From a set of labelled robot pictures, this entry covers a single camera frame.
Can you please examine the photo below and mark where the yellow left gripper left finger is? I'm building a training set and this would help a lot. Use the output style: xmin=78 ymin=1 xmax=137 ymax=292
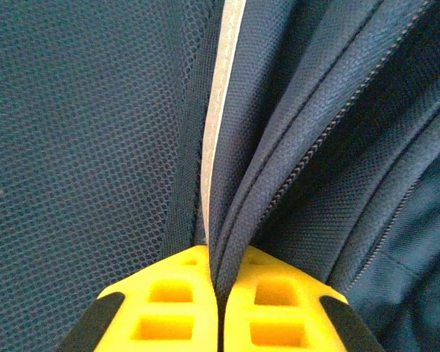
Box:
xmin=64 ymin=245 xmax=219 ymax=352

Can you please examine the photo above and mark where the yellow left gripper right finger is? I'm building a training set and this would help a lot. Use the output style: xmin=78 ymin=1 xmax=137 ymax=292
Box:
xmin=223 ymin=245 xmax=386 ymax=352

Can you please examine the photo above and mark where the navy blue backpack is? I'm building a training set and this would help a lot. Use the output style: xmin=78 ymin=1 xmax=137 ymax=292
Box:
xmin=0 ymin=0 xmax=440 ymax=352

